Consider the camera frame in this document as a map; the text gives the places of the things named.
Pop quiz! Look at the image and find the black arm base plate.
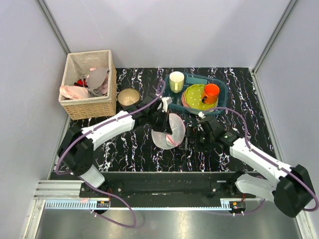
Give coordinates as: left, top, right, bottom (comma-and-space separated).
98, 172, 254, 199

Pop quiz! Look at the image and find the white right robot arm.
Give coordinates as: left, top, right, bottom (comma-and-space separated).
186, 116, 319, 218

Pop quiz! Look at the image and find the gold brown bowl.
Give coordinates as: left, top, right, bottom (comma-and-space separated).
118, 88, 140, 107

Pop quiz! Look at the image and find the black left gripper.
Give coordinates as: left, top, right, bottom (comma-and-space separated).
147, 110, 172, 135

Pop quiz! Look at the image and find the green dotted plate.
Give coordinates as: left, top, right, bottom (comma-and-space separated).
184, 84, 218, 111

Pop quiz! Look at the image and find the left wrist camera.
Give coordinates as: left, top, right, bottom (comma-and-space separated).
161, 97, 172, 112

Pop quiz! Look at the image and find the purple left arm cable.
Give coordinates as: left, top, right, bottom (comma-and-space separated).
55, 80, 166, 229

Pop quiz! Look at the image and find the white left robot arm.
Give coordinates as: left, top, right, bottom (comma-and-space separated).
56, 94, 172, 197

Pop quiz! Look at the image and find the cream ceramic mug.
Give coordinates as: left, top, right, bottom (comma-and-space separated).
169, 71, 184, 94

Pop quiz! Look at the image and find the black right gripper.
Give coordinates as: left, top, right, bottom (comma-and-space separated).
179, 126, 214, 153

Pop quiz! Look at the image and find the grey bra in basket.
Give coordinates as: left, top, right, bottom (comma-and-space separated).
86, 68, 110, 98

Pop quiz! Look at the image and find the white mesh laundry bag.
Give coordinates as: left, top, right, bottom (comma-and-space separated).
151, 113, 186, 150

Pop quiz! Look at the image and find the orange mug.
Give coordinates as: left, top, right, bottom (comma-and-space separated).
201, 84, 220, 104

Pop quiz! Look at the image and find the teal plastic dish tub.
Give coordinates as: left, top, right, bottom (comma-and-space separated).
163, 73, 228, 116

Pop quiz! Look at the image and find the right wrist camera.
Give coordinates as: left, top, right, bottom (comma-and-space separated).
197, 112, 205, 131

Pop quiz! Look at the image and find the pink garment in basket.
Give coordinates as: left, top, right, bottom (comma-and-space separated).
59, 86, 89, 100

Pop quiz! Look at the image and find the aluminium frame rail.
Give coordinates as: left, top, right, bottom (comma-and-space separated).
36, 0, 71, 55

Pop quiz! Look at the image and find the red black garment in basket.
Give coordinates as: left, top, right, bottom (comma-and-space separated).
74, 78, 88, 88

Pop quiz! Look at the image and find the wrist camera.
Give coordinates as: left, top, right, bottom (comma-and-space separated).
197, 112, 205, 131
161, 97, 172, 112

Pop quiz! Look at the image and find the pink plate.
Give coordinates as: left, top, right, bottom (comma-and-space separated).
181, 93, 189, 108

